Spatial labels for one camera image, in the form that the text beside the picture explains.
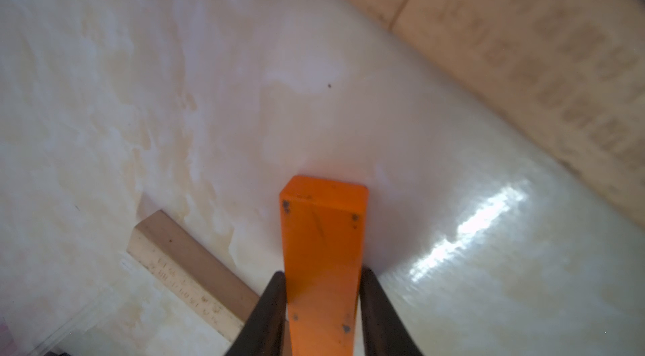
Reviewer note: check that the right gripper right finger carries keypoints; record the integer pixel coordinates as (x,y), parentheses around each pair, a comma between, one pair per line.
(383,331)

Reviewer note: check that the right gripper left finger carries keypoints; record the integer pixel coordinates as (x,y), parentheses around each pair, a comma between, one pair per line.
(263,332)

